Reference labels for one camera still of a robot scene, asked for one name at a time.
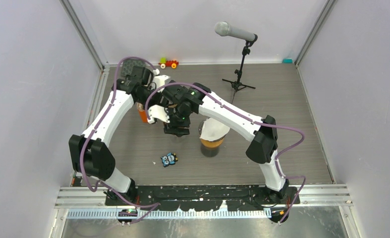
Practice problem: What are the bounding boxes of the dark grey studded plate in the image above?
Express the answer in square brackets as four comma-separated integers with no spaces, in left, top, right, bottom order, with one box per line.
[120,59,146,78]

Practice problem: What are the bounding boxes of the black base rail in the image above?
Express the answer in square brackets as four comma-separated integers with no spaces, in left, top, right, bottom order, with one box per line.
[124,185,300,212]

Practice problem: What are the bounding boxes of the blue owl toy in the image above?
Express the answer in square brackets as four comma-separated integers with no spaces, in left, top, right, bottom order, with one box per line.
[161,153,178,168]

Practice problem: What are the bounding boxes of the orange coffee filter bag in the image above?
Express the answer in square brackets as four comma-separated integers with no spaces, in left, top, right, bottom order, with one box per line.
[136,103,148,123]

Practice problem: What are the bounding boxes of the black microphone tripod stand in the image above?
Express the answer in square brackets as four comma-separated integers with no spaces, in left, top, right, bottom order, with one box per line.
[222,41,256,103]

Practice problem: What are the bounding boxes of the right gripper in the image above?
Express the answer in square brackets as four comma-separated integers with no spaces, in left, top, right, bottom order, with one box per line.
[161,103,191,137]

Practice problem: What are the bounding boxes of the white paper coffee filter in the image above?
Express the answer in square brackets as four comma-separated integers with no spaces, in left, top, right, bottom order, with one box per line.
[200,118,230,142]

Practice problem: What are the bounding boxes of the grey microphone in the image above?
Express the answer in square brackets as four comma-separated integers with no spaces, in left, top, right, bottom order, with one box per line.
[214,22,258,42]

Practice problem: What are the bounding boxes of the dark glass carafe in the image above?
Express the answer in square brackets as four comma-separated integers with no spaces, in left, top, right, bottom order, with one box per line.
[201,145,220,158]

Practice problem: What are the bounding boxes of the toy train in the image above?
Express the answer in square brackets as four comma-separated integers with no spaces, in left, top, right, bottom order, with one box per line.
[158,58,179,69]

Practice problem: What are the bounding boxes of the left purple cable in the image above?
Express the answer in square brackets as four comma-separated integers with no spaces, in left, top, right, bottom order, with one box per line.
[79,56,161,224]

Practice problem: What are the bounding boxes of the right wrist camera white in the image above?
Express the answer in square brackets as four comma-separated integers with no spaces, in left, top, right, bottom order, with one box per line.
[147,105,170,124]

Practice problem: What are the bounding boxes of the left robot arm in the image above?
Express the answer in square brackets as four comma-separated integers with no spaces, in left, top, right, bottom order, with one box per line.
[68,66,170,205]

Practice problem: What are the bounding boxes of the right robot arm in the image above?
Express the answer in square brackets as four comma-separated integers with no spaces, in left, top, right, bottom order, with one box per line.
[157,81,289,204]

